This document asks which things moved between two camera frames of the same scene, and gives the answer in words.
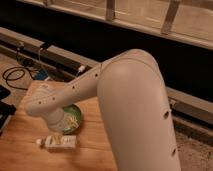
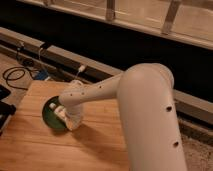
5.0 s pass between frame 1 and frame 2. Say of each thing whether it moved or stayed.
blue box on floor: stayed
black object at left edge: stayed
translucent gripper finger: moved
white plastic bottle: moved
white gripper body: moved
